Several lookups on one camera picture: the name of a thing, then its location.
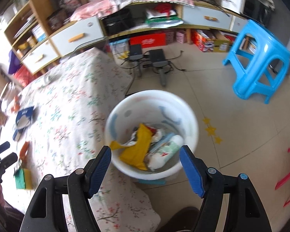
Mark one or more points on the white trash bin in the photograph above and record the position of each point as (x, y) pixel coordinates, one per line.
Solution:
(165, 114)

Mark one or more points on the white green-label plastic bottle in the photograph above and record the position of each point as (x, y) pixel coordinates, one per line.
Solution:
(160, 155)

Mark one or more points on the orange wrapper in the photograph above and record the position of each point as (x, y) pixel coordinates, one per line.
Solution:
(24, 150)

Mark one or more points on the white drawer cabinet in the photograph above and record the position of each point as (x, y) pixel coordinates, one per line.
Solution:
(43, 31)

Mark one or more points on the glass jar with oranges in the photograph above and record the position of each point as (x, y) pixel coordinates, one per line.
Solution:
(8, 93)

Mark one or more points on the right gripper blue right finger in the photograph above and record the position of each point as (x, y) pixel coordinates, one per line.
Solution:
(195, 170)

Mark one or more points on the floral tablecloth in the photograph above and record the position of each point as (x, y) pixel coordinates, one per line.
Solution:
(68, 130)

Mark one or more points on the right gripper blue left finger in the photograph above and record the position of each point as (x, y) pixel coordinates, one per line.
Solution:
(96, 171)

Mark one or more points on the blue plastic stool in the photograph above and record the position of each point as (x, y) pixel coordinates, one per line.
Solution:
(252, 74)

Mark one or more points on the yellow plastic bag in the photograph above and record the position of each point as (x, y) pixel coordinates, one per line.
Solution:
(134, 155)

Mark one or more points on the green yellow sponge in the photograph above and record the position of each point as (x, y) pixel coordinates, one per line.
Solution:
(23, 179)

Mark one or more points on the red cardboard box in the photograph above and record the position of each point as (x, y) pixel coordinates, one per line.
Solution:
(149, 40)

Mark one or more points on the torn blue paper box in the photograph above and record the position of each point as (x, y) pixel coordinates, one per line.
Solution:
(23, 120)

